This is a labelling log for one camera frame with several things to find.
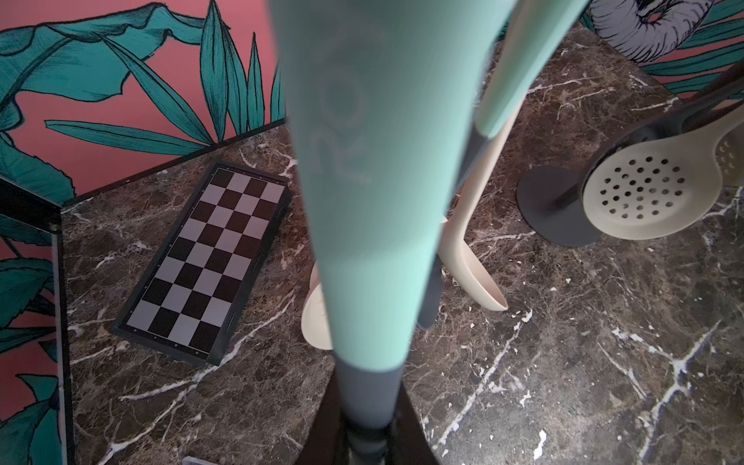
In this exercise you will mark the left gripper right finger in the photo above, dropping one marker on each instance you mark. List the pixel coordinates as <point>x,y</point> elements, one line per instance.
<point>407,442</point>

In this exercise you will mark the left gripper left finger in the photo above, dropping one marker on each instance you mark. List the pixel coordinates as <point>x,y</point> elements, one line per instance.
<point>327,442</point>

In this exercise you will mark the black white checkerboard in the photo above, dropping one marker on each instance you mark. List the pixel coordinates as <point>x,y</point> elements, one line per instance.
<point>194,290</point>

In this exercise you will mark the left black frame post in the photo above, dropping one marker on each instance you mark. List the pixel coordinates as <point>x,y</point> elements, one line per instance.
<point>36,406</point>

